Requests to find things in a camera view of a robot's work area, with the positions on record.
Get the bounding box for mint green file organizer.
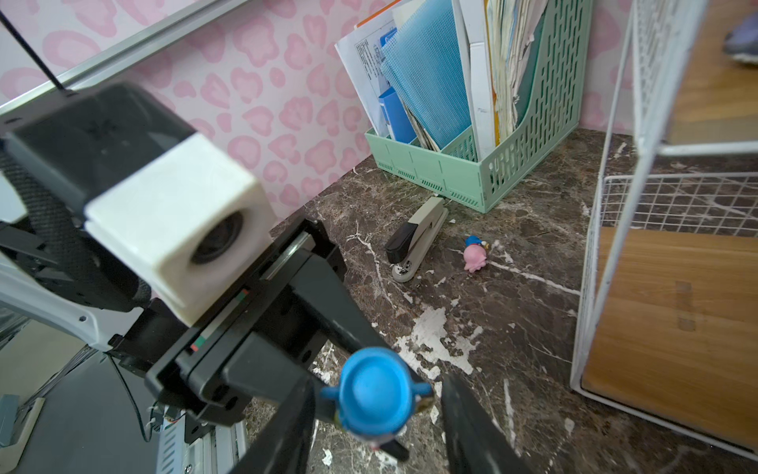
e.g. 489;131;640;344
365;0;593;213

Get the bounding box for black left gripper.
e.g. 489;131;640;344
110;218;390;426

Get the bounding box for white wire wooden shelf rack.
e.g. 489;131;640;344
570;1;757;459

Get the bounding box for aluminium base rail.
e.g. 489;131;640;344
149;405;248;474

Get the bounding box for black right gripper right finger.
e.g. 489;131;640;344
441;374;530;474

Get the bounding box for papers and folders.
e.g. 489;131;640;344
336;0;548;162

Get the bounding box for blue Doraemon figurine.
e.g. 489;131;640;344
319;347;434;462

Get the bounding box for aluminium frame profile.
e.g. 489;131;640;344
0;0;250;117

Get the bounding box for large purple Kuromi doll figurine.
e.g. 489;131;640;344
722;13;758;65

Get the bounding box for beige black stapler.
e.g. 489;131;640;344
385;197;449;284

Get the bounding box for pink octopus blue hat figurine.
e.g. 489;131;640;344
463;235;489;274

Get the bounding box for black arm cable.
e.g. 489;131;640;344
0;8;78;96

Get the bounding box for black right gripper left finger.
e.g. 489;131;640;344
230;377;316;474

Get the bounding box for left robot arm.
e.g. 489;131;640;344
1;135;420;435

